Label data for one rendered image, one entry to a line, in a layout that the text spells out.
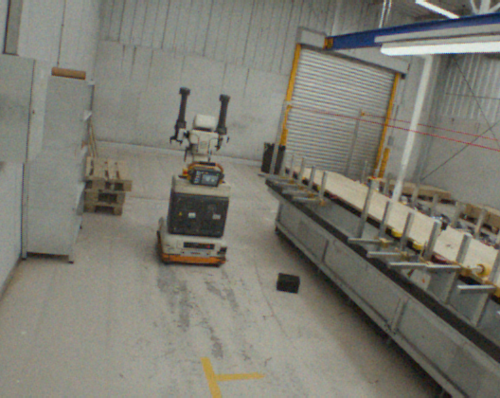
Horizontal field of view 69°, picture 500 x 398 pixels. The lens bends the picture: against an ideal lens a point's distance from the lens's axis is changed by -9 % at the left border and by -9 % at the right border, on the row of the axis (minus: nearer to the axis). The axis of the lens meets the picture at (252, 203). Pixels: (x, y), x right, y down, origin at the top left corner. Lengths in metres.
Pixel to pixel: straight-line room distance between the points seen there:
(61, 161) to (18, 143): 0.95
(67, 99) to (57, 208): 0.90
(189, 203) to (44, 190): 1.27
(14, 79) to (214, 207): 2.10
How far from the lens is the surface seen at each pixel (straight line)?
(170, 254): 3.74
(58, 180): 3.44
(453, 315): 2.48
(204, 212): 3.71
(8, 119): 2.50
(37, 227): 3.60
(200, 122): 3.94
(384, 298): 3.35
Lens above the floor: 1.60
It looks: 14 degrees down
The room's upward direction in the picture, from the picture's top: 11 degrees clockwise
